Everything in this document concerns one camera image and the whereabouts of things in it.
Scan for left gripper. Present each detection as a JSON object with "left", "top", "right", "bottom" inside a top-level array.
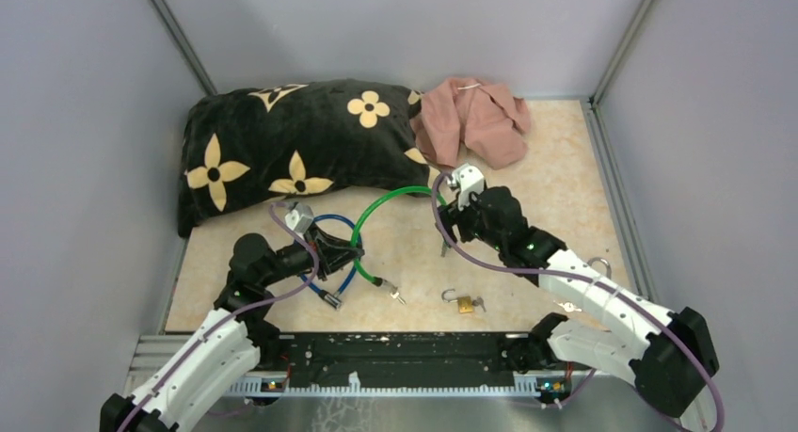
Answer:
[{"left": 259, "top": 221, "right": 364, "bottom": 287}]

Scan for blue cable lock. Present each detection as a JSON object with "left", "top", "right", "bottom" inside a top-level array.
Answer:
[{"left": 298, "top": 214, "right": 366, "bottom": 311}]

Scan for green cable lock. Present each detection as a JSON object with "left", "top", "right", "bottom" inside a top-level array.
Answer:
[{"left": 350, "top": 185, "right": 446, "bottom": 306}]

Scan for pink cloth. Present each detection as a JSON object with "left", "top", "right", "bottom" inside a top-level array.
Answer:
[{"left": 410, "top": 77, "right": 534, "bottom": 169}]

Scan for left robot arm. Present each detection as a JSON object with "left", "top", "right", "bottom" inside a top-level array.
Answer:
[{"left": 99, "top": 224, "right": 365, "bottom": 431}]

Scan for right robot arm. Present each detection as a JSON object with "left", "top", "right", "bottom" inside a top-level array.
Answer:
[{"left": 432, "top": 186, "right": 724, "bottom": 418}]

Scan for small brass padlock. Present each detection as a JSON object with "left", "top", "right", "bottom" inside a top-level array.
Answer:
[{"left": 440, "top": 289, "right": 487, "bottom": 314}]

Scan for silver keys by padlock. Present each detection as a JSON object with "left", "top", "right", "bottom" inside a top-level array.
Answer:
[{"left": 553, "top": 300, "right": 583, "bottom": 314}]

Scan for black floral pillow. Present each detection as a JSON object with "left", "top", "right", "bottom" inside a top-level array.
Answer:
[{"left": 177, "top": 78, "right": 436, "bottom": 237}]

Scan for large brass padlock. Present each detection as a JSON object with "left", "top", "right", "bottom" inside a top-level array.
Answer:
[{"left": 586, "top": 257, "right": 613, "bottom": 279}]

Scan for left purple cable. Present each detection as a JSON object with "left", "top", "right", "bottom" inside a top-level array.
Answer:
[{"left": 115, "top": 200, "right": 321, "bottom": 432}]

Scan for purple cable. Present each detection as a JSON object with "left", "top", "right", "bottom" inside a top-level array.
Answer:
[
  {"left": 430, "top": 169, "right": 726, "bottom": 432},
  {"left": 115, "top": 200, "right": 321, "bottom": 432}
]

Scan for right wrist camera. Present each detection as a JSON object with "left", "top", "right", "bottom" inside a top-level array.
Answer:
[{"left": 446, "top": 163, "right": 487, "bottom": 211}]

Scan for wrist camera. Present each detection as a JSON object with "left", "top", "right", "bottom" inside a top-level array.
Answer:
[
  {"left": 446, "top": 163, "right": 487, "bottom": 211},
  {"left": 284, "top": 202, "right": 315, "bottom": 235}
]

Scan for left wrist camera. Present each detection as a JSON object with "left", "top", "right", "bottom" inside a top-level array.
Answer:
[{"left": 284, "top": 202, "right": 315, "bottom": 235}]

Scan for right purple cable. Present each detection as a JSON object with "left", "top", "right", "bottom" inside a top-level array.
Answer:
[{"left": 430, "top": 169, "right": 726, "bottom": 432}]

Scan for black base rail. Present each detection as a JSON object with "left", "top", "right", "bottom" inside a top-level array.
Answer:
[{"left": 222, "top": 332, "right": 594, "bottom": 392}]

